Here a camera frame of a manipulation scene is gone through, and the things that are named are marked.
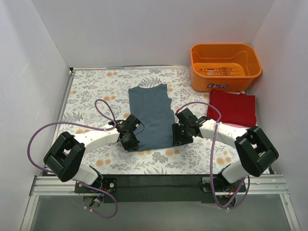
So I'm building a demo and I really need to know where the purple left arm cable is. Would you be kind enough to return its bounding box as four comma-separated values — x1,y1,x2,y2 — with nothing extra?
26,99,119,219

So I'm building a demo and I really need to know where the orange plastic basket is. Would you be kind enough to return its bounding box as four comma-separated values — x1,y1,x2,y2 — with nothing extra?
190,43,262,92

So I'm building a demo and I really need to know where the floral patterned table mat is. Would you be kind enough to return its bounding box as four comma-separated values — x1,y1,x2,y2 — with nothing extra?
58,75,239,175

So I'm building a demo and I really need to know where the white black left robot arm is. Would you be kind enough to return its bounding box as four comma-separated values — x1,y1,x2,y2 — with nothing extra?
43,115,141,188

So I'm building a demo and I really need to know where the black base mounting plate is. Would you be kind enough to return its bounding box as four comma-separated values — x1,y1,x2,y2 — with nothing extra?
74,173,246,205

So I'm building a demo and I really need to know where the pink folded t-shirt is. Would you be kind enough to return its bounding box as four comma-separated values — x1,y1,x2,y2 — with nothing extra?
223,123,249,129

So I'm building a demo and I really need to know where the aluminium frame rail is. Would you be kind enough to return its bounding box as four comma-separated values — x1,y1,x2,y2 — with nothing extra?
21,65,300,231

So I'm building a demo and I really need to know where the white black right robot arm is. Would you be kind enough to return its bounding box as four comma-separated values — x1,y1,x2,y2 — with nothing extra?
172,108,279,190

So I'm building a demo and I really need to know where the blue-grey t-shirt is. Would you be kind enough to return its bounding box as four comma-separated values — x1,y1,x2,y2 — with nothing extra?
128,84,175,151

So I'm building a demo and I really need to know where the red folded t-shirt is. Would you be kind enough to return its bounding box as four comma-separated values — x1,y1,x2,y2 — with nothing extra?
207,90,257,127

